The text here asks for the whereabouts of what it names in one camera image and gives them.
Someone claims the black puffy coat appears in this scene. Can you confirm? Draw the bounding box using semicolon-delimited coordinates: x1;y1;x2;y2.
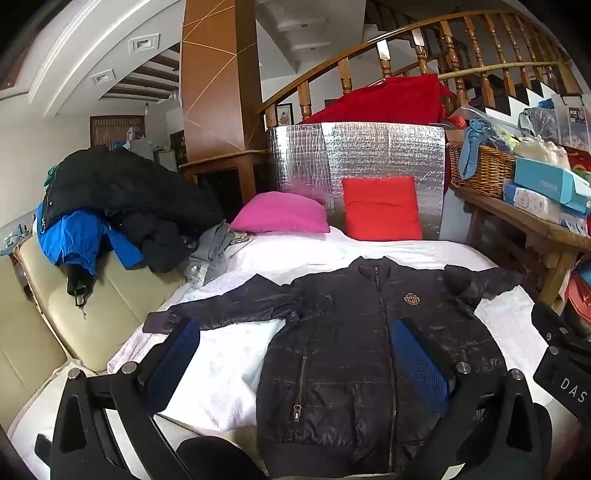
44;147;225;273

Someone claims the blue jacket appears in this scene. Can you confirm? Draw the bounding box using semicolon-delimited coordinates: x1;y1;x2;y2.
38;210;144;278

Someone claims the red printed box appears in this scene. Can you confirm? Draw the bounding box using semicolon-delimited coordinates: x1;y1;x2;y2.
566;145;591;174

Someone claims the pink pillow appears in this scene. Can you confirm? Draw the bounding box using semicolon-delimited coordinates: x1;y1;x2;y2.
229;191;331;234

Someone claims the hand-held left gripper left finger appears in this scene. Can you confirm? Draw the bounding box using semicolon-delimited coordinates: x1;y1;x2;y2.
51;316;201;480

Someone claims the dotted plastic bag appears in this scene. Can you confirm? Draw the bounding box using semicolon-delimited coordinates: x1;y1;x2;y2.
519;107;559;144

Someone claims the grey crumpled garment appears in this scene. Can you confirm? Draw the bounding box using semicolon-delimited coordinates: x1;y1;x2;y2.
186;222;252;289

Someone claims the patterned tissue pack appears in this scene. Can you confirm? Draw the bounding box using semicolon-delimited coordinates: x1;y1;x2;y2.
503;180;575;229

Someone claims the white textured blanket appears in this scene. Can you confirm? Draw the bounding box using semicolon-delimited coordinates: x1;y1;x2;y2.
9;226;591;480

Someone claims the blue cloth in basket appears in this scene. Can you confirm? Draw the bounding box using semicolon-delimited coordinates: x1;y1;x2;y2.
459;119;513;181

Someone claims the brown wooden column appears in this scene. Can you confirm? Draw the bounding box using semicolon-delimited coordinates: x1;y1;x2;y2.
179;0;273;217

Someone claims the wicker basket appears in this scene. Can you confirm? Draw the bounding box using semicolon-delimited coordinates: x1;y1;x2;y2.
445;141;518;200

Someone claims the silver foil insulation board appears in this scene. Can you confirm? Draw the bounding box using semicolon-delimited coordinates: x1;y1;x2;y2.
268;121;446;241

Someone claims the dark quilted zip jacket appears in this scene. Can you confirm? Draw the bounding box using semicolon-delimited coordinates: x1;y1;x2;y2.
143;256;525;479

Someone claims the pile of coral blue cloths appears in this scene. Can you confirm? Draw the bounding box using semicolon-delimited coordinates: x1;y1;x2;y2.
563;268;591;335

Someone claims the black white staircase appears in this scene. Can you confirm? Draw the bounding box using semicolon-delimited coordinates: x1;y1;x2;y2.
466;74;568;116

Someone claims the rough wooden table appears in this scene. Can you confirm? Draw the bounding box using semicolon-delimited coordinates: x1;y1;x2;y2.
450;185;591;308

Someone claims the red pillow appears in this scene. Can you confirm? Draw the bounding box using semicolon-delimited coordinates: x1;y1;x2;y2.
342;175;424;241

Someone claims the wooden stair railing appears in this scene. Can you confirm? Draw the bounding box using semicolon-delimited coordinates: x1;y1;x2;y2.
256;9;583;127

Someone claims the plastic bag of cream items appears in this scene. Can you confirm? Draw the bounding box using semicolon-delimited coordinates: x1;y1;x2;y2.
512;138;571;169

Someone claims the grey refrigerator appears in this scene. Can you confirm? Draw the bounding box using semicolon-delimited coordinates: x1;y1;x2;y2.
127;138;155;161

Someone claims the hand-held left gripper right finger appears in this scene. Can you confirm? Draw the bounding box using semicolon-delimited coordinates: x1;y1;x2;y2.
392;318;537;480

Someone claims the clear plastic storage box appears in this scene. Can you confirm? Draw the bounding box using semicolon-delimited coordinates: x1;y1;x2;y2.
551;92;591;153

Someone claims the light blue cardboard box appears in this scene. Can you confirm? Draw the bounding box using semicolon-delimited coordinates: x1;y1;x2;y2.
514;156;591;215

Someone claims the cream leather sofa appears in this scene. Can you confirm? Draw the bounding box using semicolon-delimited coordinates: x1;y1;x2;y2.
0;233;185;430

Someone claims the red cloth on railing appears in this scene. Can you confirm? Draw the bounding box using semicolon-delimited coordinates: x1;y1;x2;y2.
302;74;455;125

